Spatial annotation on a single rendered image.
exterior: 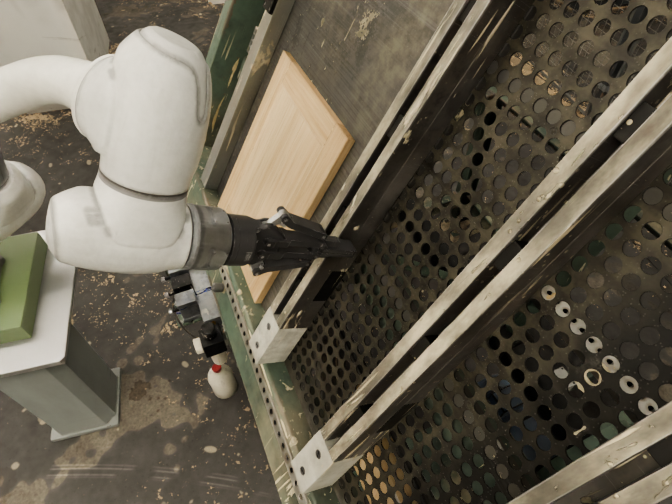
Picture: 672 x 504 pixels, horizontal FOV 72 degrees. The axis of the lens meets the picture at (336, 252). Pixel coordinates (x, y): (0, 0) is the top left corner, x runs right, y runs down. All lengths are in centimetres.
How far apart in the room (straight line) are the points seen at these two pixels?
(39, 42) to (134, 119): 310
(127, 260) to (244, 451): 144
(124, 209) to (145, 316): 179
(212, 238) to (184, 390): 152
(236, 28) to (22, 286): 94
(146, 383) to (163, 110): 174
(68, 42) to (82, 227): 304
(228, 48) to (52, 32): 216
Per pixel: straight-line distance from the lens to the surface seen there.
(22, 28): 360
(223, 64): 154
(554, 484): 58
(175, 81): 52
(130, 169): 55
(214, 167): 142
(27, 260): 160
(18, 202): 146
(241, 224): 66
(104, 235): 58
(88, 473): 212
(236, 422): 200
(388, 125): 74
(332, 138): 95
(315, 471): 90
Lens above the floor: 185
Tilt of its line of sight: 50 degrees down
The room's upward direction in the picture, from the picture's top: straight up
